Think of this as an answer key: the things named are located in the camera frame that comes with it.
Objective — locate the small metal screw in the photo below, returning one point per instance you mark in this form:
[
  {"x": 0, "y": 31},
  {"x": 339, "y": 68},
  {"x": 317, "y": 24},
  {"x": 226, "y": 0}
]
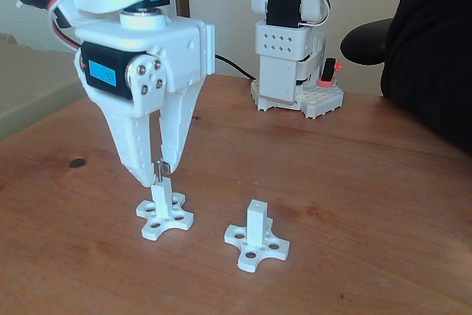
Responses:
[{"x": 158, "y": 171}]

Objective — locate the beige plastic bin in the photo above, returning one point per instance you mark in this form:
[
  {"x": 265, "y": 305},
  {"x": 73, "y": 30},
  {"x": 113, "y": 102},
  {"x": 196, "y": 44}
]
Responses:
[{"x": 29, "y": 71}]

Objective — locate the orange and black clamp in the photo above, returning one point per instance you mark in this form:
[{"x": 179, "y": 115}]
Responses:
[{"x": 327, "y": 73}]

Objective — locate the black office chair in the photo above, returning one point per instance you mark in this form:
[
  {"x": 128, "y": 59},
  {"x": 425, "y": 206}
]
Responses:
[{"x": 435, "y": 53}]

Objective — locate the white cross-base post stand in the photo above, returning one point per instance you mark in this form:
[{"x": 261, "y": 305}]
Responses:
[
  {"x": 162, "y": 215},
  {"x": 256, "y": 230}
]

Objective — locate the white perforated base plate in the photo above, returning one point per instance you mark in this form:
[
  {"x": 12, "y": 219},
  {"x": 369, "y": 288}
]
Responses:
[{"x": 324, "y": 103}]

